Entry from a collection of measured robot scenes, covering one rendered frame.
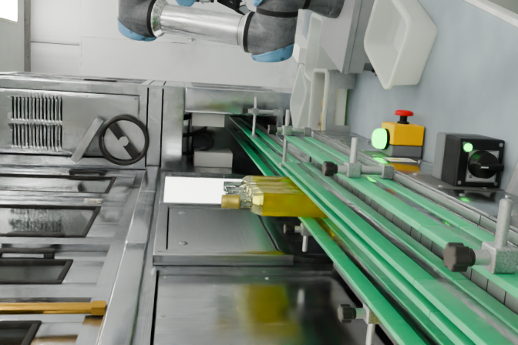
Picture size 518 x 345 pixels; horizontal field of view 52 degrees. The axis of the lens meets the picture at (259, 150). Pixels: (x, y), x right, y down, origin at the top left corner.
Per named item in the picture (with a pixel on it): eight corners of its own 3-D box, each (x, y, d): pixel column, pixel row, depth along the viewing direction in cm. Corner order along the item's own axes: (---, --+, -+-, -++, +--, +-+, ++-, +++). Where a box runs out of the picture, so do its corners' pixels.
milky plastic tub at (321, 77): (331, 136, 181) (307, 135, 180) (338, 69, 178) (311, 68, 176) (348, 144, 164) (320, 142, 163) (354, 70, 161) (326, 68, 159)
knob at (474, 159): (491, 178, 87) (503, 182, 84) (465, 176, 86) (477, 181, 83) (495, 150, 86) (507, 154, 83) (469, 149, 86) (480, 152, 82)
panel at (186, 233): (246, 185, 219) (161, 182, 214) (246, 178, 219) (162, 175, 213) (293, 266, 132) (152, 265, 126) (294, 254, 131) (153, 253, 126)
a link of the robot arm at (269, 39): (293, 14, 140) (108, -14, 153) (287, 69, 146) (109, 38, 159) (303, 8, 151) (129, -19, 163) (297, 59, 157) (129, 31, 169)
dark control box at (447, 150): (475, 178, 96) (431, 176, 94) (480, 134, 94) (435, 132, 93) (502, 189, 88) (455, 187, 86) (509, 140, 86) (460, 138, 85)
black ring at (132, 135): (148, 165, 237) (99, 162, 234) (150, 116, 234) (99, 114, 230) (148, 166, 232) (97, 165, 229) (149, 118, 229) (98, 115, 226)
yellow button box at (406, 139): (409, 152, 122) (378, 152, 121) (412, 120, 121) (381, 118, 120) (423, 158, 116) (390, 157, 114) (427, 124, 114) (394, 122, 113)
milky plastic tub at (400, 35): (422, 97, 120) (385, 95, 118) (394, 47, 137) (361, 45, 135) (451, 25, 109) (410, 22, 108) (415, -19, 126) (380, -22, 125)
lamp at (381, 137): (381, 147, 120) (368, 146, 119) (383, 127, 119) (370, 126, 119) (388, 150, 115) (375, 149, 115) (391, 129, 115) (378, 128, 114)
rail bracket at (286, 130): (305, 165, 162) (264, 165, 160) (310, 110, 159) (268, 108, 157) (307, 168, 159) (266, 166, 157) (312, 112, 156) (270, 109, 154)
